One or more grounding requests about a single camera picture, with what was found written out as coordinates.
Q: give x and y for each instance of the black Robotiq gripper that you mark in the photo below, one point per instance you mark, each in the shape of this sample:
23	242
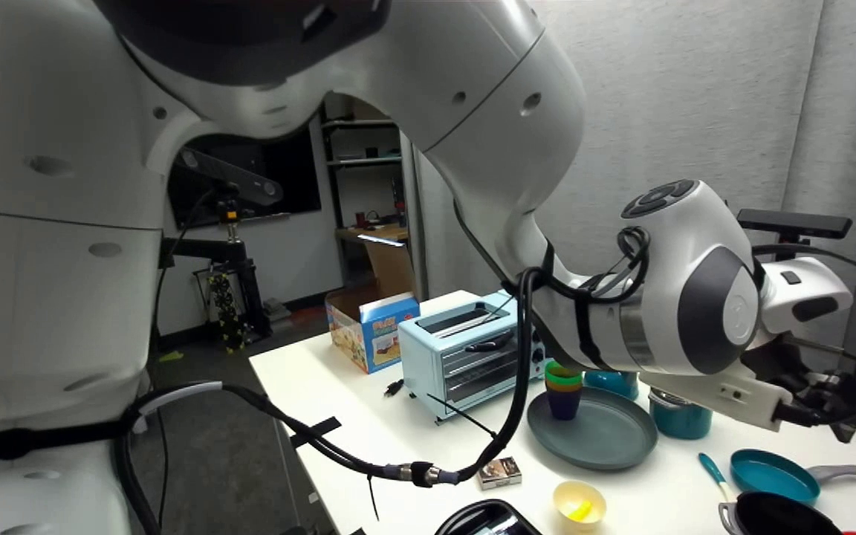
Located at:
793	377

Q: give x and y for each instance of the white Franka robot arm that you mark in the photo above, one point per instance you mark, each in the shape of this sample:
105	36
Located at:
72	197

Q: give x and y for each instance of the teal pot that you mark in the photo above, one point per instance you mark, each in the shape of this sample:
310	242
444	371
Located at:
680	418

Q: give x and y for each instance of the small teal kettle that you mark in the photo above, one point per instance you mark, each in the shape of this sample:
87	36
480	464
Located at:
610	386

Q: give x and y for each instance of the grey-blue plate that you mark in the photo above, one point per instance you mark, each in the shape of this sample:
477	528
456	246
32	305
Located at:
594	436

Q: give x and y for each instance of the purple cup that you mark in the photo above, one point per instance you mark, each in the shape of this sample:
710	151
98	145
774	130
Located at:
563	405

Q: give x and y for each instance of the yellow round lid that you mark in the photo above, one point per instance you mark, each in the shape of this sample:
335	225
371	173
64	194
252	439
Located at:
576	503

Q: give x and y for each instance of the green cup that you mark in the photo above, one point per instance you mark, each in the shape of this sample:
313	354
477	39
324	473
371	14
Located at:
563	374

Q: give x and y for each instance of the small brown card box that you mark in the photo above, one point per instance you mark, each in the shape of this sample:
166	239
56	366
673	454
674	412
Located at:
499	473

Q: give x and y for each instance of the glossy black tray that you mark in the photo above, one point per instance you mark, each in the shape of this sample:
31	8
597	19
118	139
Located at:
489	521

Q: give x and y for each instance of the light blue toaster oven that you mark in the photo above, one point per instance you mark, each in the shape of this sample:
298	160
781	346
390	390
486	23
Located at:
457	357

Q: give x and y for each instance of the small black plug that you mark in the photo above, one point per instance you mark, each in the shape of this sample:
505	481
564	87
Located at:
393	387

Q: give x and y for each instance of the blue and cardboard box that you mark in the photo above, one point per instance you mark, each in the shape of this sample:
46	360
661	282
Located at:
383	331

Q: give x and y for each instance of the open cardboard box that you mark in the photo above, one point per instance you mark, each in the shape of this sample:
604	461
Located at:
387	262

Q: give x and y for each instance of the white shelf unit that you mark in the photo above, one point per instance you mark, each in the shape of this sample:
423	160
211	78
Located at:
368	190

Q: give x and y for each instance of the black tape strip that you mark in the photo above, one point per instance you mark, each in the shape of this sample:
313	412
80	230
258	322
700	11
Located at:
315	429

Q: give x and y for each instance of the black tripod stand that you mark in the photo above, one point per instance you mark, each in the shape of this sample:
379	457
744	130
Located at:
220	255

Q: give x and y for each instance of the white printed camera mount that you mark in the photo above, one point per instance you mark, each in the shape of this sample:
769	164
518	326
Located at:
726	390

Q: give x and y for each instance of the black bar camera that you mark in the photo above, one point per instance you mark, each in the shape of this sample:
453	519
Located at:
793	222

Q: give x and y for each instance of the black wall monitor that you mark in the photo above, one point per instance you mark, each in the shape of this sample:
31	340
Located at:
295	179

